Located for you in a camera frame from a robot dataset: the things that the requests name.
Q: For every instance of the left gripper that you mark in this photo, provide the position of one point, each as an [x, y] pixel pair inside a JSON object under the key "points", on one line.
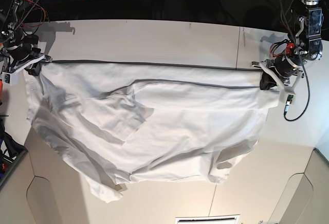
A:
{"points": [[284, 65]]}

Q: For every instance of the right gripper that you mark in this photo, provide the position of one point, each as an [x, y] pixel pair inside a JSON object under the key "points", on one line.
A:
{"points": [[25, 49]]}

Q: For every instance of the white t-shirt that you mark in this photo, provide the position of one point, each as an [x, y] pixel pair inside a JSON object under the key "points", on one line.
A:
{"points": [[121, 124]]}

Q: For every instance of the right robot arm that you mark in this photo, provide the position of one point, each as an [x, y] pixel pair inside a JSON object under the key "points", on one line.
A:
{"points": [[13, 16]]}

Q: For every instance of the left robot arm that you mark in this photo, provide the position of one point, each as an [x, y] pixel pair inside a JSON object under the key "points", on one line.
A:
{"points": [[303, 20]]}

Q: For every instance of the orange handled screwdriver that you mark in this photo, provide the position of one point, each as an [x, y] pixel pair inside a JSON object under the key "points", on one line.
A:
{"points": [[1, 91]]}

